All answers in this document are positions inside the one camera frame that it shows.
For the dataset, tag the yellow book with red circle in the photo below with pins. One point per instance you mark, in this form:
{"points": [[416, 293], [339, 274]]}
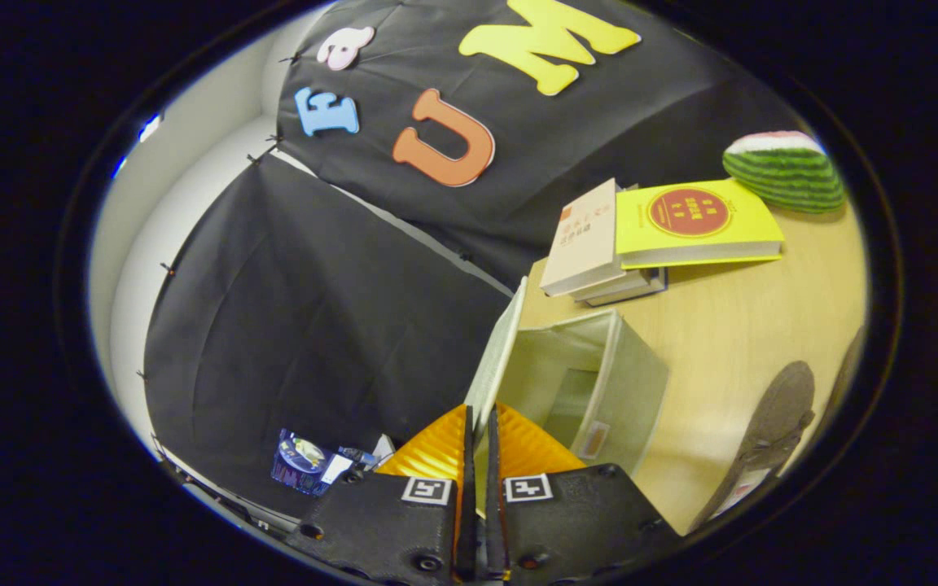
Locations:
{"points": [[693, 224]]}

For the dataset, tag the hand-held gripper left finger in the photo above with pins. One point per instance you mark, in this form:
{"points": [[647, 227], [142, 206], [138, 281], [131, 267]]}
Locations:
{"points": [[387, 529]]}

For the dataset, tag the beige book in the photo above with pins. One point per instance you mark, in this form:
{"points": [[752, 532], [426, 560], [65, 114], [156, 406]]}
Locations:
{"points": [[587, 240]]}

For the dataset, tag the beige fabric storage box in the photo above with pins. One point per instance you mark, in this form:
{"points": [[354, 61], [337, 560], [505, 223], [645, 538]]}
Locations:
{"points": [[640, 382]]}

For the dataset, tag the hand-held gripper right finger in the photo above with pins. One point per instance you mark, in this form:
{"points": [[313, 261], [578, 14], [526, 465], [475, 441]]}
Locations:
{"points": [[575, 521]]}

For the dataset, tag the blue packet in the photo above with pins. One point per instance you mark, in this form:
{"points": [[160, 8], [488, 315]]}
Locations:
{"points": [[302, 464]]}

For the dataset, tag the watermelon slice plush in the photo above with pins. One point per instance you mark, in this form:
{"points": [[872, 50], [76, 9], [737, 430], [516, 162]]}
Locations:
{"points": [[786, 175]]}

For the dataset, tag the brown felt shoe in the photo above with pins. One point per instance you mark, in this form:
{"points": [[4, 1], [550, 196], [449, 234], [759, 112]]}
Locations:
{"points": [[848, 366], [770, 431]]}

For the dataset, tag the grey book stack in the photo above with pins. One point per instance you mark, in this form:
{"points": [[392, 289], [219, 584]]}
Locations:
{"points": [[624, 286]]}

